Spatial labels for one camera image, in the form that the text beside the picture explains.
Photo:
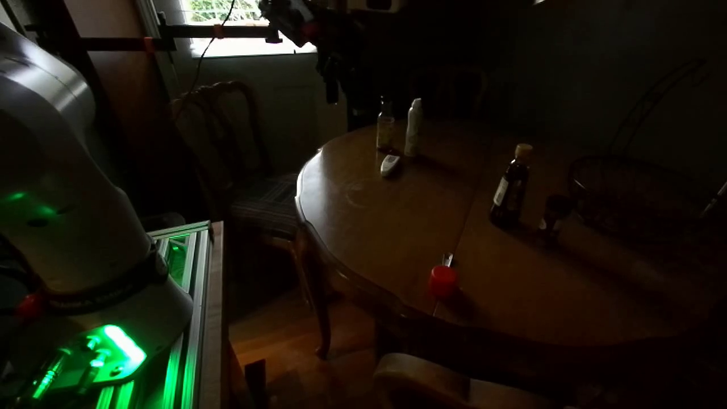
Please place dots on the wooden chair with cushion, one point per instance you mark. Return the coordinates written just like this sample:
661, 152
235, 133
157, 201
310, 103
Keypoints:
227, 159

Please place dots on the red emergency stop button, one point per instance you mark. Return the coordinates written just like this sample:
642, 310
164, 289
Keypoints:
31, 304

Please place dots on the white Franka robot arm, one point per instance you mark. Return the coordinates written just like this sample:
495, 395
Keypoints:
68, 189

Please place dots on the dark bar with red clamps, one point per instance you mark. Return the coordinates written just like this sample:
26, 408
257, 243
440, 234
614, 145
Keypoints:
173, 37

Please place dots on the red round object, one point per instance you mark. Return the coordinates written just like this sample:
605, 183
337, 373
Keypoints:
444, 283

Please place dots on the light upholstered chair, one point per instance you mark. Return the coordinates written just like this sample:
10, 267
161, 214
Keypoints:
440, 378

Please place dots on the bright window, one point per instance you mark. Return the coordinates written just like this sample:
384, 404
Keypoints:
231, 31

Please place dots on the clear glass bottle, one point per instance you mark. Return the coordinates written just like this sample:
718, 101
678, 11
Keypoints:
384, 128

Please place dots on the carved wooden table leg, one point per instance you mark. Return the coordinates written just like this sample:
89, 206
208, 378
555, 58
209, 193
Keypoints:
320, 303

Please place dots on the brown bottle with white cap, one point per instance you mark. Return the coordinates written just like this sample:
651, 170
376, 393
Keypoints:
512, 187

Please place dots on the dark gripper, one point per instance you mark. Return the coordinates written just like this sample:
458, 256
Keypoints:
333, 58

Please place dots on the white plastic bottle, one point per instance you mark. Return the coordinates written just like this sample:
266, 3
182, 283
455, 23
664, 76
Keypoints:
415, 128

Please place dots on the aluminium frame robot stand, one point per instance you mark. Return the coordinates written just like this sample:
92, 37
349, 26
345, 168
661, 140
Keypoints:
188, 303

